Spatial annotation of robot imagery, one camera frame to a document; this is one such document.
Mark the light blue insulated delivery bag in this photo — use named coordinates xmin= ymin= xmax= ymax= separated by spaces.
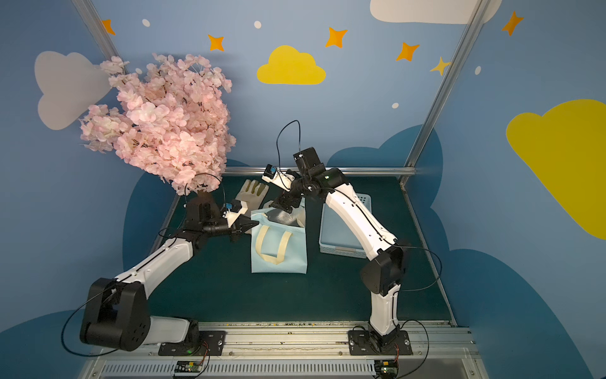
xmin=251 ymin=203 xmax=308 ymax=274

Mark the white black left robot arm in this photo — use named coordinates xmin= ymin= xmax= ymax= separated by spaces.
xmin=80 ymin=197 xmax=257 ymax=353

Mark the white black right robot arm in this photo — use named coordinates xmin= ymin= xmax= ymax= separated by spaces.
xmin=262 ymin=148 xmax=411 ymax=352

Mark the white canvas work glove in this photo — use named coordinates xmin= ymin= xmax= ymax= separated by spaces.
xmin=235 ymin=179 xmax=269 ymax=216

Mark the light blue plastic basket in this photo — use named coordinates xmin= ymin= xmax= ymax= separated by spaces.
xmin=319 ymin=198 xmax=369 ymax=259

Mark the pink cherry blossom tree crown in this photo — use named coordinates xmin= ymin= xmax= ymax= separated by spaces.
xmin=80 ymin=55 xmax=236 ymax=195

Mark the left green circuit board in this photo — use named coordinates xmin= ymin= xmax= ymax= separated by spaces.
xmin=174 ymin=361 xmax=205 ymax=376

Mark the green circuit board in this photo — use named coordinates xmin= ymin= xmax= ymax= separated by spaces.
xmin=373 ymin=360 xmax=399 ymax=379
xmin=174 ymin=361 xmax=205 ymax=376

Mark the right green circuit board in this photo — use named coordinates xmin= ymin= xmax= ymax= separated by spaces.
xmin=373 ymin=360 xmax=399 ymax=379

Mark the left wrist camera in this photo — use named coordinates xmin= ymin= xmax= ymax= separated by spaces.
xmin=223 ymin=200 xmax=242 ymax=227

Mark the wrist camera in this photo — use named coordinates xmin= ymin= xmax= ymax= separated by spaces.
xmin=261 ymin=164 xmax=294 ymax=191
xmin=223 ymin=200 xmax=242 ymax=227

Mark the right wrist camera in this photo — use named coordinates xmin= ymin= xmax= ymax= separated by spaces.
xmin=261 ymin=164 xmax=294 ymax=191

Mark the aluminium back frame rail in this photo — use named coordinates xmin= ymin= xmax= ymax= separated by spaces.
xmin=223 ymin=166 xmax=416 ymax=177

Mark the aluminium frame rail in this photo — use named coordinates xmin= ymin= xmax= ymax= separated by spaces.
xmin=223 ymin=166 xmax=416 ymax=177
xmin=79 ymin=322 xmax=488 ymax=378

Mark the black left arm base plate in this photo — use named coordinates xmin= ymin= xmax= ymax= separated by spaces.
xmin=158 ymin=330 xmax=227 ymax=357

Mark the aluminium front frame rail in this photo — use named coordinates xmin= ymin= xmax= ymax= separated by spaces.
xmin=79 ymin=322 xmax=488 ymax=378

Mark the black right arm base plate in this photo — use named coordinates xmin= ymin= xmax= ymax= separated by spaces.
xmin=347 ymin=328 xmax=413 ymax=356

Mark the aluminium right corner post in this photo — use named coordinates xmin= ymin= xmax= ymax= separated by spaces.
xmin=399 ymin=0 xmax=501 ymax=191

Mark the aluminium corner post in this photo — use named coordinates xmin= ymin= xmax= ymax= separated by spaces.
xmin=399 ymin=0 xmax=501 ymax=191
xmin=71 ymin=0 xmax=120 ymax=60

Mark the aluminium left corner post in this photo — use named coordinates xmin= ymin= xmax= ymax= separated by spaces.
xmin=71 ymin=0 xmax=120 ymax=60

